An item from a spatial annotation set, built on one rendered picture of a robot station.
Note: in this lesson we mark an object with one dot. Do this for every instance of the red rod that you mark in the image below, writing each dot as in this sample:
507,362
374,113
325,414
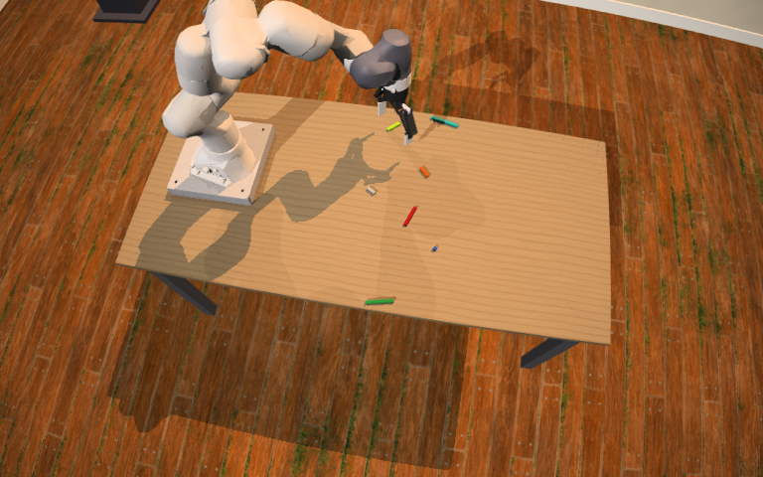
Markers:
409,216

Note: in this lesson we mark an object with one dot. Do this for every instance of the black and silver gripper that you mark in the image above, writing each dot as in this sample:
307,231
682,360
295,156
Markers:
398,102

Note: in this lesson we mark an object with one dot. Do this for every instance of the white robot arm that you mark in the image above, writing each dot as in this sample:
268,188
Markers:
238,39

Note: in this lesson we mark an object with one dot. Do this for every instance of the turquoise rod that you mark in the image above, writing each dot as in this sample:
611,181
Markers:
444,121

